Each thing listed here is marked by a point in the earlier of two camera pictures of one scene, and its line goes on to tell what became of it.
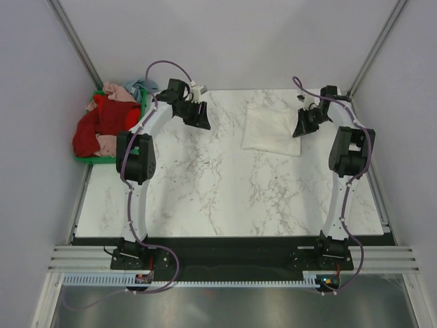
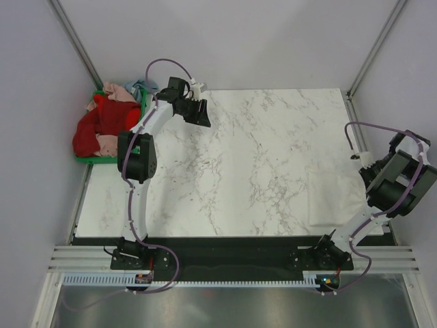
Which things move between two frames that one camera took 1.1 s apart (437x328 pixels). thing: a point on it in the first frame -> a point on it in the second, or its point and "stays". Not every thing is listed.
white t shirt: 271,130 -> 334,195
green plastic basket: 110,159 stays
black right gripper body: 315,118 -> 371,173
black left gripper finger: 205,124 stays
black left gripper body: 190,113 stays
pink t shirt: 114,91 stays
